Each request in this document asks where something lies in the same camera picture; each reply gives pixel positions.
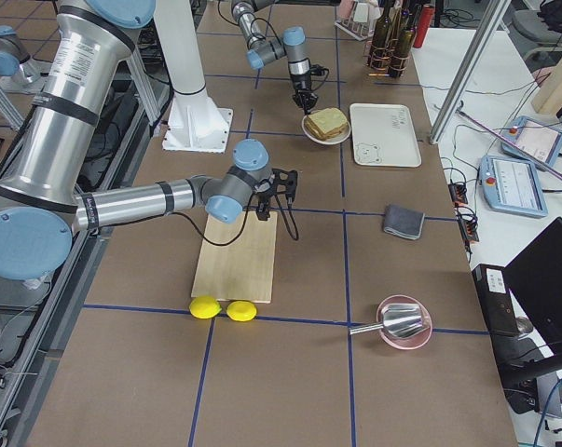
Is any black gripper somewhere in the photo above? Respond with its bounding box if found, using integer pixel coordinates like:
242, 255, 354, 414
255, 179, 277, 221
291, 70, 318, 116

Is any bread slice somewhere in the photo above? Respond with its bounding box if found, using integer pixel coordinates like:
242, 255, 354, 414
304, 107, 348, 132
303, 122, 350, 142

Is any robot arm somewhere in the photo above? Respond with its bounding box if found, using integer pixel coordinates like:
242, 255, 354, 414
0, 1, 277, 280
231, 1, 319, 115

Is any cream bear tray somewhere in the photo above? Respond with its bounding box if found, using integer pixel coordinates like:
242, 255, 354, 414
350, 103, 422, 168

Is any white round plate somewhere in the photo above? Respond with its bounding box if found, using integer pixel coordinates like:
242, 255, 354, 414
301, 114, 352, 145

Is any wooden cutting board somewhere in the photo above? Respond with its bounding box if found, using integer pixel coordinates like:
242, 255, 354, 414
191, 211, 278, 304

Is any dark wine bottle left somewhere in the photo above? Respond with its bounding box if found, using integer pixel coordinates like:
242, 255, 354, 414
368, 0, 395, 75

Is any dark wine bottle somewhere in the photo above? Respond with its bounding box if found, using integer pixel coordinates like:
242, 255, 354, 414
389, 7, 418, 78
368, 0, 395, 75

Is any yellow lemon right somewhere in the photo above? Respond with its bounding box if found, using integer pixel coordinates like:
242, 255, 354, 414
226, 301, 257, 322

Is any yellow lemon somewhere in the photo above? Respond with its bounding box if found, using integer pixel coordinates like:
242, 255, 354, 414
226, 301, 257, 322
188, 295, 222, 319

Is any yellow lemon left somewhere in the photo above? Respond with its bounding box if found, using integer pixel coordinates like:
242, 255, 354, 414
188, 295, 222, 319

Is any dark wine bottle right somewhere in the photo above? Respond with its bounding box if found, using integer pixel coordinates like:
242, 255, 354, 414
389, 7, 418, 78

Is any grey folded cloth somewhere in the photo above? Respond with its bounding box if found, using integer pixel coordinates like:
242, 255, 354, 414
382, 204, 426, 240

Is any red bottle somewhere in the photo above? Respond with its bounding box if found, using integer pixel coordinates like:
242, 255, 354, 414
413, 4, 435, 48

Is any metal scoop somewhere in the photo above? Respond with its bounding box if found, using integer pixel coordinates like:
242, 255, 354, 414
350, 303, 429, 339

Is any pink bowl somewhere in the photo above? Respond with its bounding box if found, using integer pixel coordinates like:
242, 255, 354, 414
377, 294, 433, 350

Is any teach pendant near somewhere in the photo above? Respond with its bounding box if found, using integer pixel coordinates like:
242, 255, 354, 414
479, 156, 548, 218

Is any teach pendant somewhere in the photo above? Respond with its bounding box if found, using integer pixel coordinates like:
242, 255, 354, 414
500, 115, 562, 167
479, 156, 548, 218

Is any black computer box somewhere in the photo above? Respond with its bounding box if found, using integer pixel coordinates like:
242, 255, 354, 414
472, 264, 519, 337

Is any teach pendant far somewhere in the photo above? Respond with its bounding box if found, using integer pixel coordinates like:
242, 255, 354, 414
500, 115, 562, 167

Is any black monitor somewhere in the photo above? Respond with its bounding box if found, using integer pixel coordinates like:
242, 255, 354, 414
504, 217, 562, 343

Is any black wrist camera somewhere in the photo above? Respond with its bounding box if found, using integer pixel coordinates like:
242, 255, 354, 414
309, 64, 329, 81
271, 168, 298, 208

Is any copper wire bottle rack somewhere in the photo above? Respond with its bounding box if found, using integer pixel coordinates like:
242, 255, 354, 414
365, 37, 414, 78

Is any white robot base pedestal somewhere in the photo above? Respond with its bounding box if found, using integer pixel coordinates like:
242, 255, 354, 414
154, 0, 233, 154

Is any aluminium frame post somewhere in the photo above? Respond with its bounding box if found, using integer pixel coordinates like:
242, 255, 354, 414
429, 0, 512, 144

